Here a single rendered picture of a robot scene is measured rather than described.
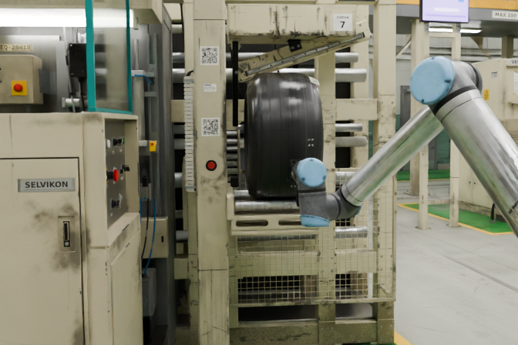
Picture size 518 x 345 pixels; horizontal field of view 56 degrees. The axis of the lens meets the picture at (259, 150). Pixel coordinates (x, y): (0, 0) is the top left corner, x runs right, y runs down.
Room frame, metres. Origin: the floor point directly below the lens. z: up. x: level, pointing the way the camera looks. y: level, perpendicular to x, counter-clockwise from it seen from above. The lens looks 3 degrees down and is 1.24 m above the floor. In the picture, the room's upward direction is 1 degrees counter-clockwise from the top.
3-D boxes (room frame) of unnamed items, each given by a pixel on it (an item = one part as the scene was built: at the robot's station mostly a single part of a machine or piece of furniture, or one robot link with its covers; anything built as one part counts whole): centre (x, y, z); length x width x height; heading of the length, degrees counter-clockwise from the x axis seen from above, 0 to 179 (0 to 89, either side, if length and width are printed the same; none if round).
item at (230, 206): (2.11, 0.13, 0.90); 0.40 x 0.03 x 0.10; 4
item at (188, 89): (2.05, 0.29, 1.19); 0.05 x 0.04 x 0.48; 4
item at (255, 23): (2.43, -0.15, 1.71); 0.61 x 0.25 x 0.15; 94
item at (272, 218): (1.99, -0.06, 0.84); 0.36 x 0.09 x 0.06; 94
